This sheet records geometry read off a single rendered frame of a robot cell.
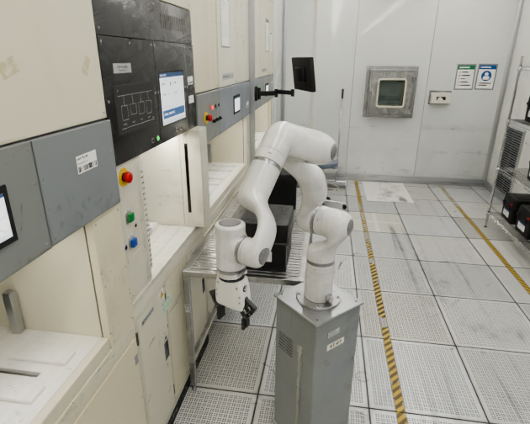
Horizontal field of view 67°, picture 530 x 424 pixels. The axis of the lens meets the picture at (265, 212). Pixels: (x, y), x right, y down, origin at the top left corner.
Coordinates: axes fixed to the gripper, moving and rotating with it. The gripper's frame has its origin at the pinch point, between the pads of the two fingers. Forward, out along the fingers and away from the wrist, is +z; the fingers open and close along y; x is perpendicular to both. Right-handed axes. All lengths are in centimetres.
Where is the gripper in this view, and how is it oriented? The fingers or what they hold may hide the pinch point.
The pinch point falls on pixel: (233, 320)
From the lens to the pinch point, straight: 125.3
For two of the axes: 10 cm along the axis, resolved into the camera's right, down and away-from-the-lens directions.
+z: 0.0, 9.3, 3.6
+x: -5.5, 3.0, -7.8
